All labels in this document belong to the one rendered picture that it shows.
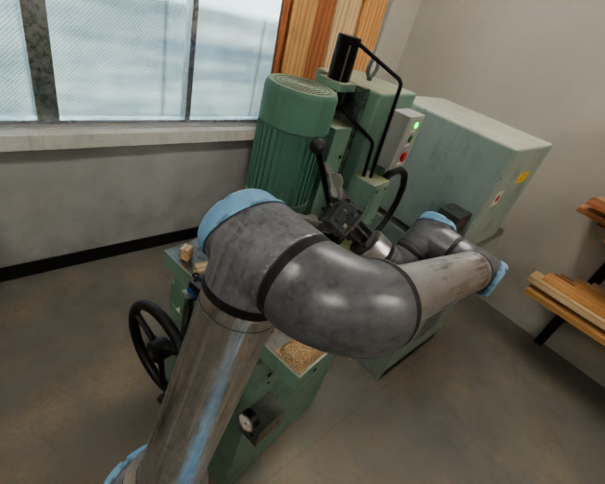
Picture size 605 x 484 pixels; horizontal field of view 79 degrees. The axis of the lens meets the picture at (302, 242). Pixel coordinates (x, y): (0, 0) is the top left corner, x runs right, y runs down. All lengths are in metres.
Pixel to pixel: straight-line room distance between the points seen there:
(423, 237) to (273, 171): 0.39
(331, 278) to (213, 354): 0.21
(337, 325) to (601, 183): 2.72
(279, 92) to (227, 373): 0.58
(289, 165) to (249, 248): 0.51
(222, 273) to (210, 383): 0.17
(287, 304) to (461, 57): 3.03
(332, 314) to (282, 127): 0.57
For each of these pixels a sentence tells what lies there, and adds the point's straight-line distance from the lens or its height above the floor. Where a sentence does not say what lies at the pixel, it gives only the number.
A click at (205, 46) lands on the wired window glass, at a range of 2.40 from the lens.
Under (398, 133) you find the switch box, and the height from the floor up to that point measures 1.43.
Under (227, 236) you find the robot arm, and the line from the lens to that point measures 0.42.
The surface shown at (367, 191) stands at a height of 1.28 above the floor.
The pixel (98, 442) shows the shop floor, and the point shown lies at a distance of 1.90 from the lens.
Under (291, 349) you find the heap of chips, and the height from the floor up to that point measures 0.93.
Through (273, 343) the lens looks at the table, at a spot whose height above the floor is 0.90.
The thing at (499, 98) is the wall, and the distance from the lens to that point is 3.14.
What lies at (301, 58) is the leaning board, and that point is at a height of 1.34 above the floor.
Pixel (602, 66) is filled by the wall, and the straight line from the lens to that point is 3.01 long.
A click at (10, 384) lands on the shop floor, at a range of 2.12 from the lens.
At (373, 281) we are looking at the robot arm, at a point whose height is 1.46.
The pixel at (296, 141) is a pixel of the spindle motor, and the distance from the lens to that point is 0.86.
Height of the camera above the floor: 1.68
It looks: 33 degrees down
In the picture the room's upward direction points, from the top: 17 degrees clockwise
